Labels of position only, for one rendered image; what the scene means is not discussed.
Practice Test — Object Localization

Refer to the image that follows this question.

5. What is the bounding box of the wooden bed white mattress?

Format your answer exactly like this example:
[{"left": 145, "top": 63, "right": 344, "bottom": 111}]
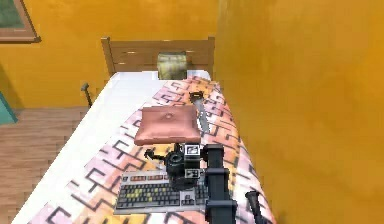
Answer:
[{"left": 11, "top": 35, "right": 278, "bottom": 224}]

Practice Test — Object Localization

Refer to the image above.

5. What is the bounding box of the olive beige pillow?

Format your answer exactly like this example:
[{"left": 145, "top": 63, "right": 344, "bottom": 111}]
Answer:
[{"left": 156, "top": 51, "right": 189, "bottom": 81}]

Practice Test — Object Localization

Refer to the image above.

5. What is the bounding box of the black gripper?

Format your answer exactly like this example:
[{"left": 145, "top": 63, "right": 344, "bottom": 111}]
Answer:
[{"left": 143, "top": 143, "right": 188, "bottom": 192}]

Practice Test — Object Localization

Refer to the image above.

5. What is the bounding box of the pink square cushion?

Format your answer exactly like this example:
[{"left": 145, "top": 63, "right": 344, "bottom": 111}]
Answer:
[{"left": 133, "top": 105, "right": 202, "bottom": 147}]

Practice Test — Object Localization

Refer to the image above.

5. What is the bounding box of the orange pink patterned blanket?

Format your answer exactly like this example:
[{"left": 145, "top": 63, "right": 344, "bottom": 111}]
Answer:
[{"left": 27, "top": 75, "right": 278, "bottom": 224}]

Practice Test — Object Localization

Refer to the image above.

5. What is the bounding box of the black ribbed stick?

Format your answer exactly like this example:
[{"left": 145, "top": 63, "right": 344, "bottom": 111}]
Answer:
[{"left": 245, "top": 190, "right": 274, "bottom": 224}]

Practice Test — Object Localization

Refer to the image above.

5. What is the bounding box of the grey computer keyboard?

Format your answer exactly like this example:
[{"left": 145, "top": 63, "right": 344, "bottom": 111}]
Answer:
[{"left": 113, "top": 170, "right": 210, "bottom": 215}]

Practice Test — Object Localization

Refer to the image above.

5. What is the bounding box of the teal cabinet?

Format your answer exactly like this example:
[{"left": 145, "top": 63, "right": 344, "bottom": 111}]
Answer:
[{"left": 0, "top": 91, "right": 19, "bottom": 126}]

